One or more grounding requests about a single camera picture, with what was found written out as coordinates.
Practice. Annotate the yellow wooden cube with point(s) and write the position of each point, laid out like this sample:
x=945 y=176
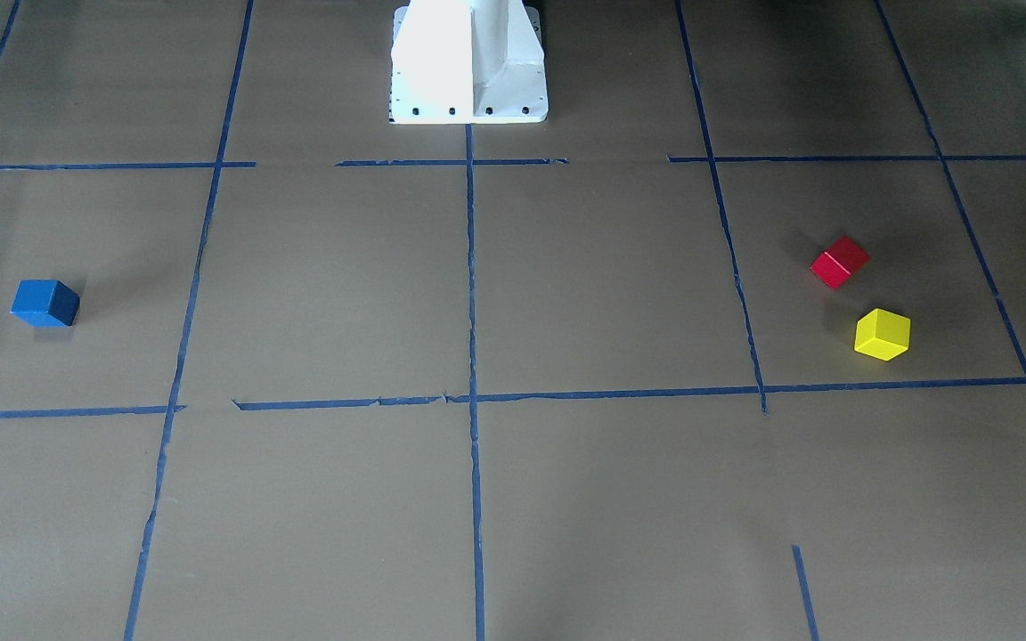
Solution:
x=882 y=335

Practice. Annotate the red wooden cube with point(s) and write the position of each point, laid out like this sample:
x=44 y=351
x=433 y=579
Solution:
x=835 y=265

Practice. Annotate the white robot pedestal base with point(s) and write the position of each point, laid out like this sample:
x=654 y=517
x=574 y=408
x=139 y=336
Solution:
x=466 y=62

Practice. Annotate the blue wooden cube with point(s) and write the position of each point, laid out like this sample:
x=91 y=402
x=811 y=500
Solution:
x=45 y=303

